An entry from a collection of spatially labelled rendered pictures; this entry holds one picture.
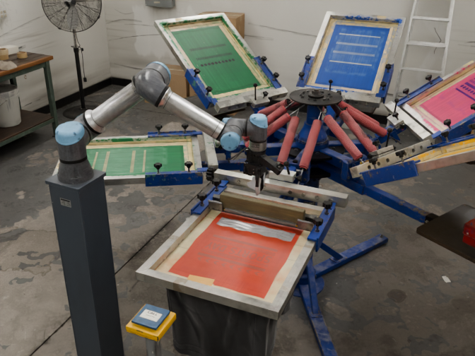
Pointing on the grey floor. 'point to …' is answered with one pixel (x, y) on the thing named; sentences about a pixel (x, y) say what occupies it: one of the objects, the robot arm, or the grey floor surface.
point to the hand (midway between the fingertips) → (260, 191)
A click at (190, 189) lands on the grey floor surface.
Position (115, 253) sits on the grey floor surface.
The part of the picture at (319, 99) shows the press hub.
